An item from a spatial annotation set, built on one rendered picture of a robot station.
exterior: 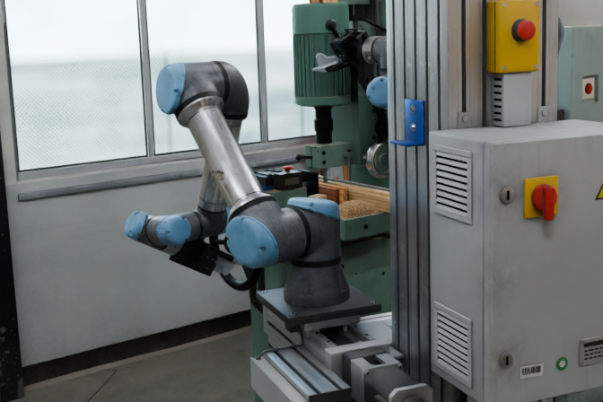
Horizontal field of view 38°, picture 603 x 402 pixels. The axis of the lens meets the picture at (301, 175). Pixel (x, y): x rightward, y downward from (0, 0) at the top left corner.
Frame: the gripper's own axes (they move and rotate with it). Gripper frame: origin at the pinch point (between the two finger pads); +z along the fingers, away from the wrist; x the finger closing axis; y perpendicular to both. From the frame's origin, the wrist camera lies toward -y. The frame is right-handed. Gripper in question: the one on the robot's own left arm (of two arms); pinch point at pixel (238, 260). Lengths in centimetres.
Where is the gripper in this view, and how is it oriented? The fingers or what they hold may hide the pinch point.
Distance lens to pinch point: 247.0
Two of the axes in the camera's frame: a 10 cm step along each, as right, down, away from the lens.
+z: 7.2, 3.9, 5.7
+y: -3.8, 9.1, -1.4
